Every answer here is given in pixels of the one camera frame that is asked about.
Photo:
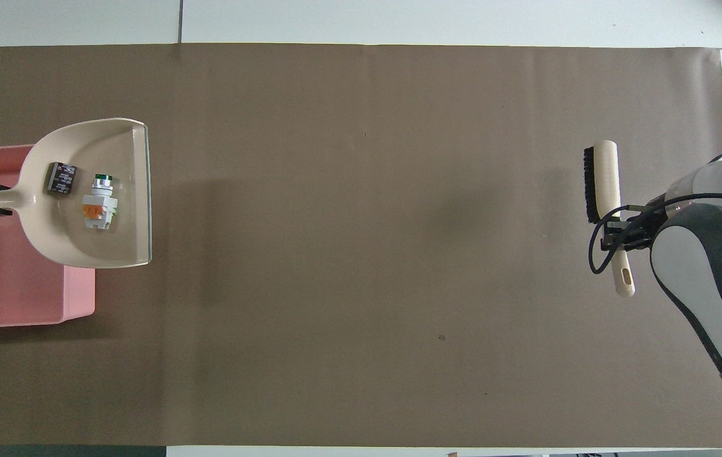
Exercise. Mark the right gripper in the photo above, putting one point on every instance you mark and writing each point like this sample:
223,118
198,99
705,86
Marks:
645,227

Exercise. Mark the beige brush with black bristles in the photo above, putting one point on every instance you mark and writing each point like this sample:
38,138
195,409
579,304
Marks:
606,171

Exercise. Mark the beige plastic dustpan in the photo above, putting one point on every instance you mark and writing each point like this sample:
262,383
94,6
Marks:
81,247

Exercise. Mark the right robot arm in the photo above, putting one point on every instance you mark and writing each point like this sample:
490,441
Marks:
710,254

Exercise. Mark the pink plastic bin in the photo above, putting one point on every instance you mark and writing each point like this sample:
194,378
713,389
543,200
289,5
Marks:
11,292

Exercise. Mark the black rectangular electronic component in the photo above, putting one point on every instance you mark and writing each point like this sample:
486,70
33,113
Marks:
61,178

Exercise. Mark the white push-button switch green cap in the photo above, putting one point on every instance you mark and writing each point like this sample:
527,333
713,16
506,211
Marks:
99,209

